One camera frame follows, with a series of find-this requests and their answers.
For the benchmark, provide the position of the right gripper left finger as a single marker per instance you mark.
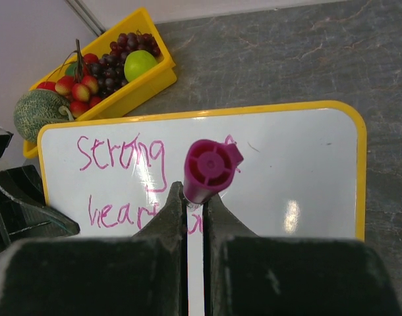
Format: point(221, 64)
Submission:
point(145, 274)

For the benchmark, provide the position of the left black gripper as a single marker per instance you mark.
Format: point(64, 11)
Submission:
point(23, 211)

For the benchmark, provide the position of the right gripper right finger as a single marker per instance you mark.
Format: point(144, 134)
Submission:
point(247, 274)

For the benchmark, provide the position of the purple whiteboard marker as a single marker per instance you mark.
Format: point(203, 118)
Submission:
point(209, 169)

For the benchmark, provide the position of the yellow-framed whiteboard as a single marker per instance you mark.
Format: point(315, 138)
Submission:
point(303, 171)

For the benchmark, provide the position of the green netted melon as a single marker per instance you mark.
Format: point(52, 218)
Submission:
point(37, 108)

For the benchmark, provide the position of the red apple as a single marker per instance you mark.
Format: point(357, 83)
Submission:
point(47, 85)

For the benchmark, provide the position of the red cherry bunch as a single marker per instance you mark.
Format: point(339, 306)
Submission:
point(81, 92)

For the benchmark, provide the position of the green lime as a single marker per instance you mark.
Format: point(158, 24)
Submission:
point(75, 70)

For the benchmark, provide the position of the dark purple grape bunch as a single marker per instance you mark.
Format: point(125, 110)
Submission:
point(112, 77)

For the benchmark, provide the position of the light green apple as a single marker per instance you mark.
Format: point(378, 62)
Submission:
point(137, 63)

